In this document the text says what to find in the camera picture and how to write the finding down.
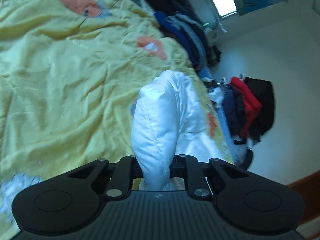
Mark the red jacket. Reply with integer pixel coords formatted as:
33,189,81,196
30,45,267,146
230,76,262,139

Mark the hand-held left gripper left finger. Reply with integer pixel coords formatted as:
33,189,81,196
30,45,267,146
66,156,144,199

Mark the yellow printed blanket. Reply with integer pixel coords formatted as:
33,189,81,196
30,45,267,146
0,0,235,233

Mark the pile of dark clothes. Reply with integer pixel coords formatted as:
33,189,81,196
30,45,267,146
107,0,222,70

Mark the navy jacket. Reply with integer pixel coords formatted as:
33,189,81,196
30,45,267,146
221,87,247,135

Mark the black bag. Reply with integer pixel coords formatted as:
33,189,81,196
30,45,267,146
240,149,254,169

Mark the wooden door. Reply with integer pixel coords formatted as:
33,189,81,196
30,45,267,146
286,170,320,240

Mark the white puffer jacket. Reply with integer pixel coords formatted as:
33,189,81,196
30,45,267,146
130,70,235,193

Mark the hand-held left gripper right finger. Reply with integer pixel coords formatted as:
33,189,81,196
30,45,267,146
171,154,250,198

